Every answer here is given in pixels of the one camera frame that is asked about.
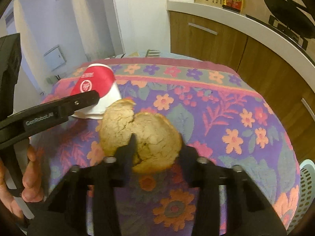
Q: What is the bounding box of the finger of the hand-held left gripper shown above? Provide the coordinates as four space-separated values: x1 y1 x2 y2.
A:
59 90 100 118

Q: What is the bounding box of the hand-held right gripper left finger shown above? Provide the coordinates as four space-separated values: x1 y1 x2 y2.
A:
27 133 137 236

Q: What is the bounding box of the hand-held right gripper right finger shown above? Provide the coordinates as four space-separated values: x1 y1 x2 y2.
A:
178 144 287 236

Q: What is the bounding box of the red paper cup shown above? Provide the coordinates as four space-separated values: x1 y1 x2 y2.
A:
70 63 122 120

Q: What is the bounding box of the round tan flatbread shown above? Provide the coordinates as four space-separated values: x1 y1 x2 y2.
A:
98 98 183 174

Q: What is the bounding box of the light blue plastic basket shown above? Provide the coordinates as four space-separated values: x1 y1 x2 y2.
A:
287 159 315 235

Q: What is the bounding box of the person's left hand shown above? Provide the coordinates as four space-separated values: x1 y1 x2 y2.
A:
0 145 45 220

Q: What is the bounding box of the floral tablecloth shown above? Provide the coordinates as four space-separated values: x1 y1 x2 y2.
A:
32 57 302 236

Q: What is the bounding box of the wooden kitchen cabinet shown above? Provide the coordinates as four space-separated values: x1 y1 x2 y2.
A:
170 11 315 163

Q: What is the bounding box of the white kitchen counter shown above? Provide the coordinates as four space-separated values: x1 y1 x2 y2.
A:
166 0 315 68

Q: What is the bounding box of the black gas stove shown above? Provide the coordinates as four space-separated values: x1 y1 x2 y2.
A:
246 13 315 62

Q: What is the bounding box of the black wok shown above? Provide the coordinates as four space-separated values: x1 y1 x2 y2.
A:
262 0 313 29

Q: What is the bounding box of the white wall box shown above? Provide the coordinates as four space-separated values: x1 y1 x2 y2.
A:
44 45 67 71

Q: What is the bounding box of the metal cabinet handle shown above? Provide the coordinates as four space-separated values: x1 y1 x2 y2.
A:
301 98 315 121
188 23 218 35

